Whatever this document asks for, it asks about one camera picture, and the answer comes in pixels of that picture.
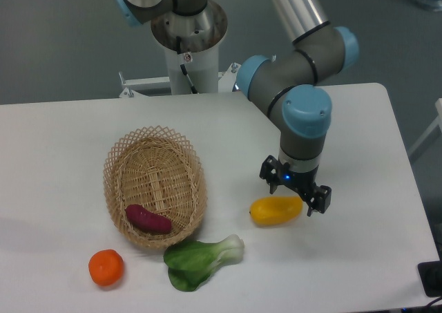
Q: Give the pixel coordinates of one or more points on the black device at table edge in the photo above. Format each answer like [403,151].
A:
[430,274]

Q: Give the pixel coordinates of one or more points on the white metal base frame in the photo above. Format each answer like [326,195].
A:
[161,85]

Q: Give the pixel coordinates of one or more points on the woven wicker basket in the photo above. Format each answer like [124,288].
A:
[157,168]

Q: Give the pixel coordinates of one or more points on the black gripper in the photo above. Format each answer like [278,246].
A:
[317,198]

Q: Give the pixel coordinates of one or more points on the white frame at right edge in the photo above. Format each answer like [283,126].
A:
[427,138]

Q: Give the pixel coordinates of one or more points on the yellow mango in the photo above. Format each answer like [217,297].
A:
[275,210]

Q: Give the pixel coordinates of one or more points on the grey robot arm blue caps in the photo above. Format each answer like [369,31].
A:
[285,90]

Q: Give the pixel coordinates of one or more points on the purple sweet potato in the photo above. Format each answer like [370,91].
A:
[147,221]

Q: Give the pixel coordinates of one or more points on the orange tangerine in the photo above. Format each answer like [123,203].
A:
[106,267]

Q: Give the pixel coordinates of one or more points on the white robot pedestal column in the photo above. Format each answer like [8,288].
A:
[191,47]

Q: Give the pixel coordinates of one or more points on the green bok choy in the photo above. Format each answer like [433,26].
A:
[191,262]

